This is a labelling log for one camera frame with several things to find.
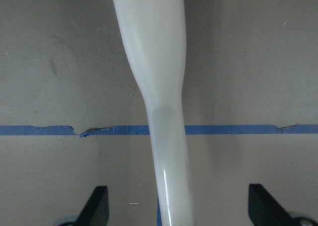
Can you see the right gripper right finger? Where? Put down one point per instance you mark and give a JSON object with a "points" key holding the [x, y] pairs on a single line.
{"points": [[264, 210]]}

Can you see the white hand brush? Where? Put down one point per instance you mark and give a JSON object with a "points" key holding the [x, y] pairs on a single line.
{"points": [[154, 37]]}

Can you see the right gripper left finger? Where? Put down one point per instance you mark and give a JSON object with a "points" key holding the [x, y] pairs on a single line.
{"points": [[96, 209]]}

